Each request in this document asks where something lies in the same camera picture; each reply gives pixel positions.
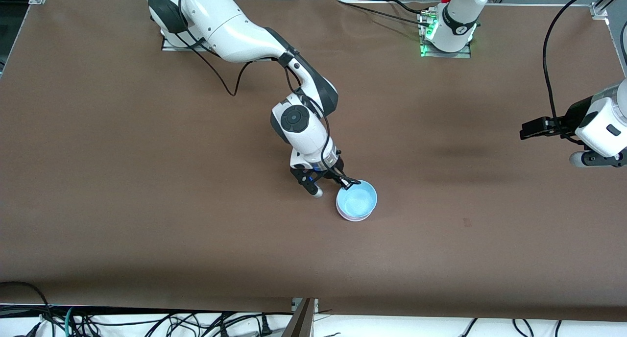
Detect blue bowl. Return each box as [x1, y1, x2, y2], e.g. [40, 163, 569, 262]
[338, 180, 378, 218]

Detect pink bowl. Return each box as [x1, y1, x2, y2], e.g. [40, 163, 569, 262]
[337, 199, 376, 220]

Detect white bowl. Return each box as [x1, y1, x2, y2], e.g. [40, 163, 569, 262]
[336, 197, 377, 223]

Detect brown table cover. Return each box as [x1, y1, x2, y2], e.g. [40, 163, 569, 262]
[0, 0, 627, 323]

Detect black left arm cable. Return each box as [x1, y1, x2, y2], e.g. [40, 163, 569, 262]
[542, 0, 619, 144]

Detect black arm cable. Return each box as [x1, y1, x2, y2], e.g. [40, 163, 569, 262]
[542, 0, 619, 144]
[177, 0, 343, 178]

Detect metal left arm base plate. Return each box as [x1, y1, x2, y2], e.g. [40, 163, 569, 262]
[419, 9, 472, 59]

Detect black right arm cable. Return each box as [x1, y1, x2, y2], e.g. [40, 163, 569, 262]
[177, 0, 343, 178]

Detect aluminium frame post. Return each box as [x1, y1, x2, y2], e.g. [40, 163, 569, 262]
[282, 298, 319, 337]

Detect black base cable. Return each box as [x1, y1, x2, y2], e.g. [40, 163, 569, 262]
[338, 0, 433, 28]

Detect long black floor cable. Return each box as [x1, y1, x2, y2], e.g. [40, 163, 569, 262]
[73, 310, 294, 324]

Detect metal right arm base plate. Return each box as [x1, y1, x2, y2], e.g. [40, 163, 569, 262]
[161, 31, 216, 52]

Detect black looped floor cable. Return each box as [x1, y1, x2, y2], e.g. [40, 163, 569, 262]
[0, 281, 55, 337]

